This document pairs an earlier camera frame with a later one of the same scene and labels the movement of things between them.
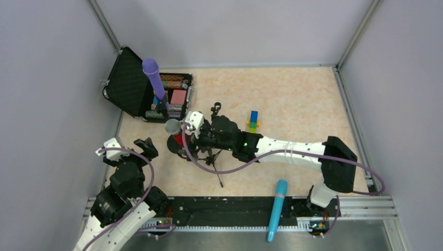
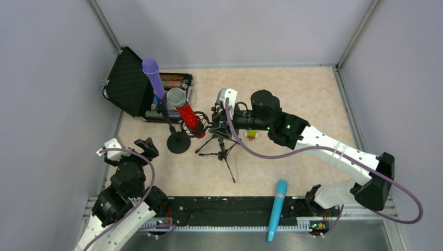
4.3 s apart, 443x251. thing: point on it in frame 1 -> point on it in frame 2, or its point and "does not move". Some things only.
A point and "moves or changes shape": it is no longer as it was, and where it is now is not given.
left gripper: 144,152 does not move
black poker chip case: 129,88 does not move
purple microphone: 150,67 does not move
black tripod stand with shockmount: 210,160 moves or changes shape
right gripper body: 201,135 -> 223,116
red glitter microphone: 173,127 -> 176,97
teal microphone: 282,186 does not move
